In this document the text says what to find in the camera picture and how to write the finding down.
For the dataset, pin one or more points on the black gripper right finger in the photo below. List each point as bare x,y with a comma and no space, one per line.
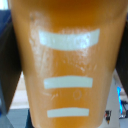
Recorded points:
123,46

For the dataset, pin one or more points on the terracotta orange cup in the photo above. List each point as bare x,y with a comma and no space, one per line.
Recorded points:
70,63

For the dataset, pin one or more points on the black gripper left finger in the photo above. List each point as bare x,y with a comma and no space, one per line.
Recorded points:
9,63

